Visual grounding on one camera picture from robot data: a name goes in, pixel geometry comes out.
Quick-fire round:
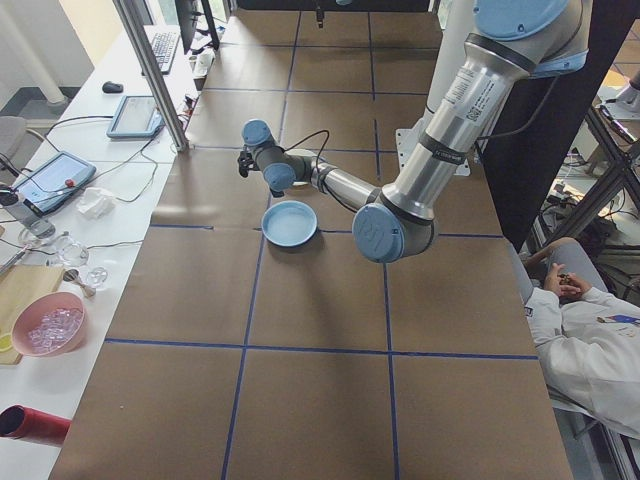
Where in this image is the white round plate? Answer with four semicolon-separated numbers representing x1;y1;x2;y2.
285;148;317;190

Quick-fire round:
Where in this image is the black computer monitor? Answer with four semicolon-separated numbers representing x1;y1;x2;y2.
174;0;202;55

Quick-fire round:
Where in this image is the white side desk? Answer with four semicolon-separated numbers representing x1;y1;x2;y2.
0;22;231;480

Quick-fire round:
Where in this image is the black computer keyboard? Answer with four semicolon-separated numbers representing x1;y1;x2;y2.
148;31;182;76

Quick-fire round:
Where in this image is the blue teach pendant tablet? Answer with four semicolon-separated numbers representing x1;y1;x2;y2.
106;94;165;140
12;151;97;217

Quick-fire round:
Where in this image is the crumpled white tissue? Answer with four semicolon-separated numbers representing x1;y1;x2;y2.
75;187;117;220

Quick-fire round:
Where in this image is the small clear glass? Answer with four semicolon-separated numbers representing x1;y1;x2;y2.
84;267;110;291

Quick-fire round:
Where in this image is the clear glass dish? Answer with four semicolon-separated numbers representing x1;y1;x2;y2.
53;234;90;269

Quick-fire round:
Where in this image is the metal cocktail jigger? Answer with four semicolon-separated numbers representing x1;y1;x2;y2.
63;268;97;300

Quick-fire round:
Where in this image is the pink bowl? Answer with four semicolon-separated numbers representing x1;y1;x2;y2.
11;291;89;357

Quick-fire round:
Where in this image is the clear bottle with black cap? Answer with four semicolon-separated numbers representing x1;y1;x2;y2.
0;183;57;239

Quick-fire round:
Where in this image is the clear ice cubes pile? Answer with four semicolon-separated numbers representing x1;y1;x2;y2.
27;307;84;352

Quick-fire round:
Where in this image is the wooden cutting board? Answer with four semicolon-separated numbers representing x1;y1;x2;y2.
0;264;66;365

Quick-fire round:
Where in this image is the grey chair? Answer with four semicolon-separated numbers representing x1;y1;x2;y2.
0;115;49;176

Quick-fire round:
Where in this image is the red cylinder tube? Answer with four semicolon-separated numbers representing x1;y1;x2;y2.
0;404;73;446

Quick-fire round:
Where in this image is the person in white coat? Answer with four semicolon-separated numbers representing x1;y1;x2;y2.
518;237;640;442

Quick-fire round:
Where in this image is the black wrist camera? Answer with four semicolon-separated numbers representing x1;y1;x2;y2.
236;147;257;180

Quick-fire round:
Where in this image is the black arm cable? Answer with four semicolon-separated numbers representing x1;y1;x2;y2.
282;74;559;211

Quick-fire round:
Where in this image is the white pillar with base plate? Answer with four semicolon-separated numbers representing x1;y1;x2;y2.
394;0;481;177

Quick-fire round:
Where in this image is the aluminium profile post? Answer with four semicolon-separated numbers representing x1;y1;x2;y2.
112;0;191;153

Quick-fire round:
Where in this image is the black pendant cable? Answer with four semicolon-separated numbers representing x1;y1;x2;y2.
17;115;114;176

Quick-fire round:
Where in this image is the black frame cover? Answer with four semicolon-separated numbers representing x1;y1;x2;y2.
474;0;639;254

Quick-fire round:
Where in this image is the black metal frame strut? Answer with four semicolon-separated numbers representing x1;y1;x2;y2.
532;99;640;261

